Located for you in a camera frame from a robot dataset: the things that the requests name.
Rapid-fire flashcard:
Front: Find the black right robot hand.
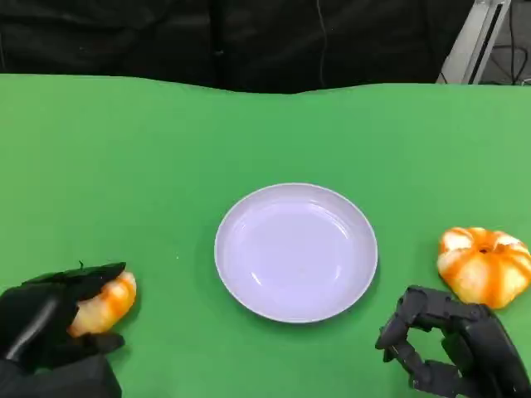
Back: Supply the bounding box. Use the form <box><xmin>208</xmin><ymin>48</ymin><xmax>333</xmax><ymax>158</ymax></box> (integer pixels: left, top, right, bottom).
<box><xmin>375</xmin><ymin>284</ymin><xmax>531</xmax><ymax>398</ymax></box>

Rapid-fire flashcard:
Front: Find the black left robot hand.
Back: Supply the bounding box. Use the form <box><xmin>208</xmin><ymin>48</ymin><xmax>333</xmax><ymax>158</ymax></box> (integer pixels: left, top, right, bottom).
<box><xmin>0</xmin><ymin>260</ymin><xmax>128</xmax><ymax>376</ymax></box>

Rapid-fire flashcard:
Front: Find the green table cloth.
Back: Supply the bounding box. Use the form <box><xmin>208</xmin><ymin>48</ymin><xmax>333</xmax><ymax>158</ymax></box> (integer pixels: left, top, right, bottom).
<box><xmin>0</xmin><ymin>73</ymin><xmax>531</xmax><ymax>398</ymax></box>

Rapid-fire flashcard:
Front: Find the lilac plate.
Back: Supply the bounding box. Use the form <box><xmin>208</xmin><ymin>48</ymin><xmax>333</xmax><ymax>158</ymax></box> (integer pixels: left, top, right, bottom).
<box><xmin>214</xmin><ymin>182</ymin><xmax>379</xmax><ymax>324</ymax></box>

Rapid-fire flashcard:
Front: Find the black backdrop curtain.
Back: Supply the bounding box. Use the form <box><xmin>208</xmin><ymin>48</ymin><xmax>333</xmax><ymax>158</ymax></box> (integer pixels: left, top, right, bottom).
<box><xmin>0</xmin><ymin>0</ymin><xmax>475</xmax><ymax>95</ymax></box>

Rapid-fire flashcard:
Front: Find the silver metal frame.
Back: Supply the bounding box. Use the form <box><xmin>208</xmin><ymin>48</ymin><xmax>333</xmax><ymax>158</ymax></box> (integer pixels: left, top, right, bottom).
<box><xmin>436</xmin><ymin>0</ymin><xmax>531</xmax><ymax>85</ymax></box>

